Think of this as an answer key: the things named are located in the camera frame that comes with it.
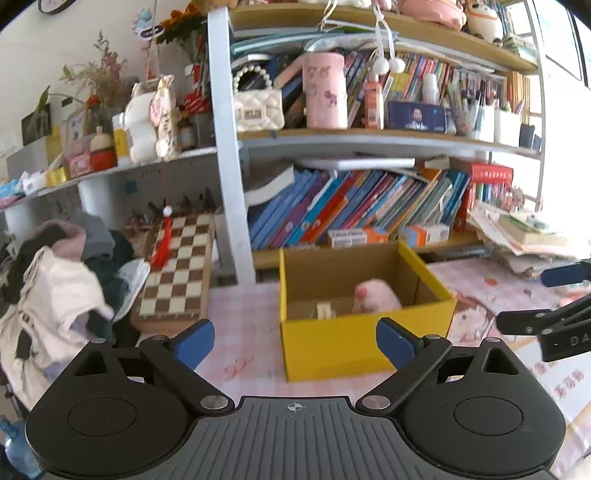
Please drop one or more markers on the grey covered book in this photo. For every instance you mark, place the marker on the grey covered book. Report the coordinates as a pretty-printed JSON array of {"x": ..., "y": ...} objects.
[{"x": 270, "y": 184}]

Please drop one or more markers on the flat white notebook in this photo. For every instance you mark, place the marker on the flat white notebook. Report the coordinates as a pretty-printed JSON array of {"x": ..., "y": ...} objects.
[{"x": 355, "y": 163}]

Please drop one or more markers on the white quilted purse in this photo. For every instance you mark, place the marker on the white quilted purse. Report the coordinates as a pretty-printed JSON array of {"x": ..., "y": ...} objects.
[{"x": 258, "y": 110}]

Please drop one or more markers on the panda plush toy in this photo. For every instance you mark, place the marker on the panda plush toy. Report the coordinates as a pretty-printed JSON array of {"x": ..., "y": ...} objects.
[{"x": 482, "y": 21}]

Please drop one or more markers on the white metal bookshelf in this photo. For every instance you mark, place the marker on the white metal bookshelf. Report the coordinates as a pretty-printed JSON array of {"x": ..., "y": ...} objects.
[{"x": 226, "y": 138}]

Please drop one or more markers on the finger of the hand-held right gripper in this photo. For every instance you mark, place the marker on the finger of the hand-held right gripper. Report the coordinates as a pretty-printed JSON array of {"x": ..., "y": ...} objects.
[
  {"x": 526, "y": 321},
  {"x": 565, "y": 274}
]

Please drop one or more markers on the blue water bottle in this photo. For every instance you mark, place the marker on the blue water bottle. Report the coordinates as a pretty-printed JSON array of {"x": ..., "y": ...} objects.
[{"x": 18, "y": 452}]

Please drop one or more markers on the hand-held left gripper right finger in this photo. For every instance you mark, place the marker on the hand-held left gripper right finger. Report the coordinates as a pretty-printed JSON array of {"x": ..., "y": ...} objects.
[{"x": 395, "y": 344}]

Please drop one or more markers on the pink cartoon desktop mat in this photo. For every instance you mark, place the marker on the pink cartoon desktop mat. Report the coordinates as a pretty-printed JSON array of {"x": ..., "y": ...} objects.
[{"x": 249, "y": 332}]

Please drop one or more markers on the wooden chessboard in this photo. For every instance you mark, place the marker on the wooden chessboard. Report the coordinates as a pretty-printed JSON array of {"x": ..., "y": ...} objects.
[{"x": 180, "y": 272}]

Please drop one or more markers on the large pink plush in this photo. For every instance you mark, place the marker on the large pink plush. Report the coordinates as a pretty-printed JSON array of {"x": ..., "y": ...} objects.
[{"x": 429, "y": 11}]

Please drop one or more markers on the pink plush toy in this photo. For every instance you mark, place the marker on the pink plush toy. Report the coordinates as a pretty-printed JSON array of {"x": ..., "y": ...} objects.
[{"x": 376, "y": 295}]

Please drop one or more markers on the small beige item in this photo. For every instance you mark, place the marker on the small beige item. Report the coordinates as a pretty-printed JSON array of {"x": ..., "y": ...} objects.
[{"x": 324, "y": 310}]

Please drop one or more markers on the white curved shelf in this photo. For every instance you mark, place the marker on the white curved shelf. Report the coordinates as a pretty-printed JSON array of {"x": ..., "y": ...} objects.
[{"x": 115, "y": 173}]

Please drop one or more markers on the wall clock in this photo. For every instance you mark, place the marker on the wall clock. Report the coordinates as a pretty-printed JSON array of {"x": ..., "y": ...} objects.
[{"x": 57, "y": 4}]

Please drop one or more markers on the dark pen holder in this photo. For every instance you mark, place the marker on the dark pen holder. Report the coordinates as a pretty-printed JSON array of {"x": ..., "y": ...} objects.
[{"x": 527, "y": 136}]

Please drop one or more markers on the red boxed book set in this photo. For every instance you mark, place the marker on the red boxed book set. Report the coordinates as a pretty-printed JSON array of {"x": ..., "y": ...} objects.
[{"x": 489, "y": 177}]

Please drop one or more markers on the white pen holder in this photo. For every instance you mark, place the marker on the white pen holder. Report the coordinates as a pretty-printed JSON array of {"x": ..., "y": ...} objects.
[
  {"x": 508, "y": 127},
  {"x": 482, "y": 124}
]

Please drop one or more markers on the white bottle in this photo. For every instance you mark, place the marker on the white bottle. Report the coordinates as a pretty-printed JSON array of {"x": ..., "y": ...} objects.
[{"x": 430, "y": 90}]

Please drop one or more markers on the stack of papers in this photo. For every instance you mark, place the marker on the stack of papers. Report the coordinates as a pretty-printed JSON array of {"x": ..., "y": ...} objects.
[{"x": 521, "y": 240}]

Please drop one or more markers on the pink tumbler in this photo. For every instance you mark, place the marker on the pink tumbler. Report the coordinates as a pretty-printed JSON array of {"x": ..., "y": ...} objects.
[{"x": 324, "y": 92}]

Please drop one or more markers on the dark blue photo card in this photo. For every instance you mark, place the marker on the dark blue photo card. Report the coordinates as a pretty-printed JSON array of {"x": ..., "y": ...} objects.
[{"x": 415, "y": 116}]

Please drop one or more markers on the row of thin colourful books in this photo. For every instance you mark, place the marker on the row of thin colourful books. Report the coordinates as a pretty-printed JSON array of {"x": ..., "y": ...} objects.
[{"x": 415, "y": 69}]

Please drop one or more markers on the red jar with cream lid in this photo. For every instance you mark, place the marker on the red jar with cream lid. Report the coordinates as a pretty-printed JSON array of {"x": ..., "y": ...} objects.
[{"x": 102, "y": 154}]

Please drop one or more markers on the orange flower bouquet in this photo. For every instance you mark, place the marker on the orange flower bouquet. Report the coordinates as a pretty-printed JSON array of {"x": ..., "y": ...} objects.
[{"x": 184, "y": 23}]

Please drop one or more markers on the white plush rabbit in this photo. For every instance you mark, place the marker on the white plush rabbit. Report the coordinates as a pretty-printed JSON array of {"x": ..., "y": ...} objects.
[{"x": 143, "y": 124}]

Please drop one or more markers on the pile of clothes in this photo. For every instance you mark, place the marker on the pile of clothes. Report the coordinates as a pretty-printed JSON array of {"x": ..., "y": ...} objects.
[{"x": 51, "y": 295}]

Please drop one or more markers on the red tassel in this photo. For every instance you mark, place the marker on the red tassel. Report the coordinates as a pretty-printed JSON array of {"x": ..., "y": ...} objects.
[{"x": 161, "y": 249}]

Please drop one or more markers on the yellow cardboard box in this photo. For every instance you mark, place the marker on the yellow cardboard box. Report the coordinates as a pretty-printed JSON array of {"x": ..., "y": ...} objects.
[{"x": 332, "y": 346}]

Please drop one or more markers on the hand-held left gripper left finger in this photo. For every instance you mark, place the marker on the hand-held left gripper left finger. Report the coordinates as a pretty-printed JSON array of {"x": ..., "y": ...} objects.
[{"x": 196, "y": 342}]

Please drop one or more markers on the dried flowers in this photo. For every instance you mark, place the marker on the dried flowers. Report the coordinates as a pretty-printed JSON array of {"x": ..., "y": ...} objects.
[{"x": 99, "y": 78}]

